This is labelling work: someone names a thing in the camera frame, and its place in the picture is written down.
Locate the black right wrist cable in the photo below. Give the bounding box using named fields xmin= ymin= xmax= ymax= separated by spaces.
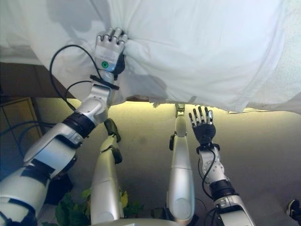
xmin=198 ymin=146 xmax=221 ymax=201

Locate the white fitted bed sheet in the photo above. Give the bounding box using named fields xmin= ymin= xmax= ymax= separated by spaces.
xmin=0 ymin=44 xmax=51 ymax=64

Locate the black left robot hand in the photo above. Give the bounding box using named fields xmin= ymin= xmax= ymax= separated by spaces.
xmin=94 ymin=27 xmax=129 ymax=80

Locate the silver robot leg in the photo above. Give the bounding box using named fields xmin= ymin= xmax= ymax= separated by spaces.
xmin=166 ymin=102 xmax=196 ymax=224
xmin=90 ymin=118 xmax=125 ymax=226

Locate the black white-soled shoe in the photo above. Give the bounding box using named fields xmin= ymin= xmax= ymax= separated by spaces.
xmin=285 ymin=199 xmax=301 ymax=221

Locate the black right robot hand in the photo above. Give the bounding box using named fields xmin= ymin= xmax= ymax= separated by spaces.
xmin=189 ymin=106 xmax=216 ymax=144

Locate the wooden glass-topped nightstand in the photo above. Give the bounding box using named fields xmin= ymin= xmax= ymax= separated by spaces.
xmin=0 ymin=97 xmax=42 ymax=165

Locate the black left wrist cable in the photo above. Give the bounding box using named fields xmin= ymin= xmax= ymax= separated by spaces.
xmin=49 ymin=44 xmax=101 ymax=111

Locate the white duvet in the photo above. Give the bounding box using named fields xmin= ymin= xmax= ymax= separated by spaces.
xmin=0 ymin=0 xmax=301 ymax=113

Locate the silver right robot leg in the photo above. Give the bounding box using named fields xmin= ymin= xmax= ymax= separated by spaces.
xmin=166 ymin=102 xmax=196 ymax=224

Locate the green leafy plant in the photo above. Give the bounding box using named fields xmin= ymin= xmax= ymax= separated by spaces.
xmin=55 ymin=188 xmax=144 ymax=226

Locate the black floor box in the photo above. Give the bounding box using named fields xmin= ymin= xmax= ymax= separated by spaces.
xmin=44 ymin=174 xmax=73 ymax=205

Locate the silver robot torso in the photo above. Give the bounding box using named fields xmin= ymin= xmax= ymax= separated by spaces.
xmin=91 ymin=218 xmax=179 ymax=226

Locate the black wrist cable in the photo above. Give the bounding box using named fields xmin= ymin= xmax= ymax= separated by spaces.
xmin=198 ymin=146 xmax=221 ymax=201
xmin=49 ymin=44 xmax=101 ymax=111

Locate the silver left robot leg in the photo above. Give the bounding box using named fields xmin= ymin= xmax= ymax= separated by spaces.
xmin=90 ymin=118 xmax=125 ymax=226

